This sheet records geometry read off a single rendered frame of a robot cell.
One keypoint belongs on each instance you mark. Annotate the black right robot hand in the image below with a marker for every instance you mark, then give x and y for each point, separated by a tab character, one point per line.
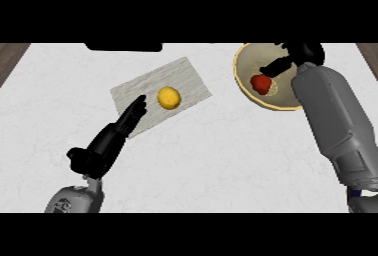
302	55

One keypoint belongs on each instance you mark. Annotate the grey rectangular cutting board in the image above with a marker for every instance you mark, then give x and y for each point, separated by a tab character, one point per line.
160	96

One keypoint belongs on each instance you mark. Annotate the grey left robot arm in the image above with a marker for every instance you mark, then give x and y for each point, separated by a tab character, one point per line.
74	200

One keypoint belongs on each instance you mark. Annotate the yellow lemon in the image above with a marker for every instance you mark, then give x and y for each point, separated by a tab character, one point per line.
169	97

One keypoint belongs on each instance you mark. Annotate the beige plate with yellow rim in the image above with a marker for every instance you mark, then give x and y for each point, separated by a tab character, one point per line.
268	90

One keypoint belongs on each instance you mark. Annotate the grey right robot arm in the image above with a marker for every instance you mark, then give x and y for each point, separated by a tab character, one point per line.
334	123

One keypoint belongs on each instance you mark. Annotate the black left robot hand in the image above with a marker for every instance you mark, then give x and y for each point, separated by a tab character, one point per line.
105	146

